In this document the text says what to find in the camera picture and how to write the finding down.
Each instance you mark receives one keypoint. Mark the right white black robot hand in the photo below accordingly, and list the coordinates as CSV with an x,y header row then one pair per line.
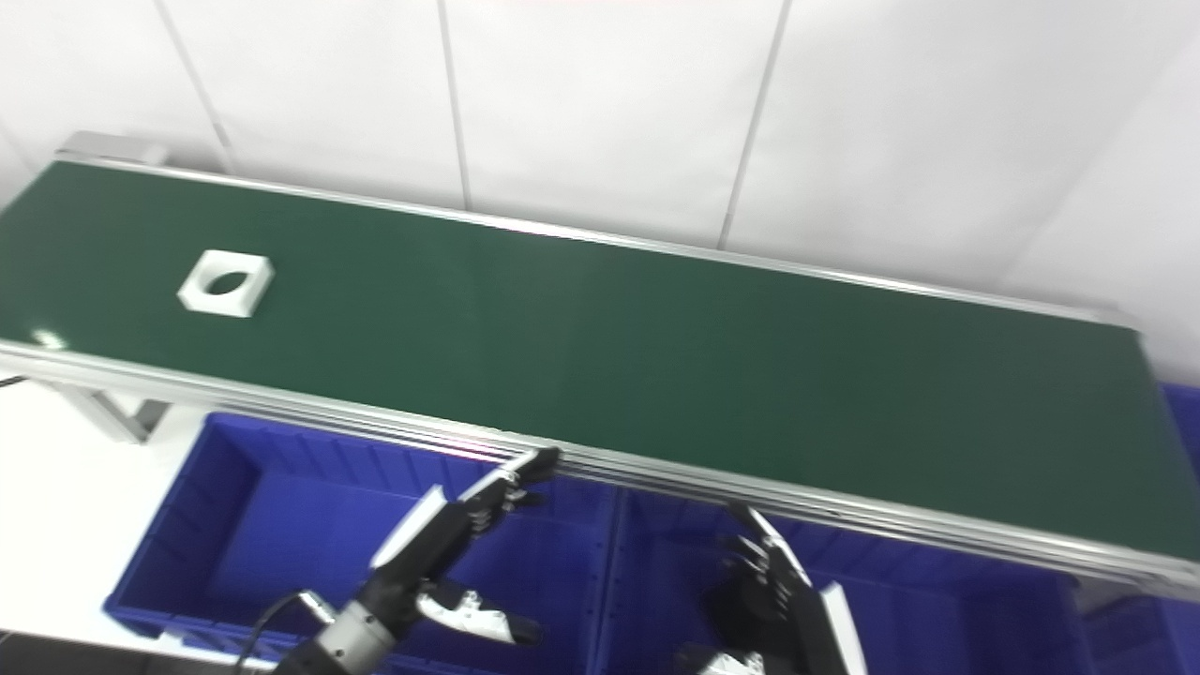
x,y
778,619

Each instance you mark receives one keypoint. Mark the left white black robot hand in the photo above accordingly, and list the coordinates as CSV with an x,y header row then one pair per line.
x,y
422,548

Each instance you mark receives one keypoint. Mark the white square part with hole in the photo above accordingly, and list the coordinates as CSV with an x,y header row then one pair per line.
x,y
246,295

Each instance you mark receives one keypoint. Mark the blue plastic bin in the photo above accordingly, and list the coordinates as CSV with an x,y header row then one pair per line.
x,y
281,525
1183,422
956,609

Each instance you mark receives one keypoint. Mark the aluminium conveyor support leg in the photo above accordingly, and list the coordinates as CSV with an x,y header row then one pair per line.
x,y
112,412

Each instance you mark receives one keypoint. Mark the grey conveyor end housing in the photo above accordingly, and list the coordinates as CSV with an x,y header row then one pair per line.
x,y
112,148

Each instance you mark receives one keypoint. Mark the green conveyor belt aluminium frame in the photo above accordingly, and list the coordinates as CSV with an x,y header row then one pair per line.
x,y
656,375

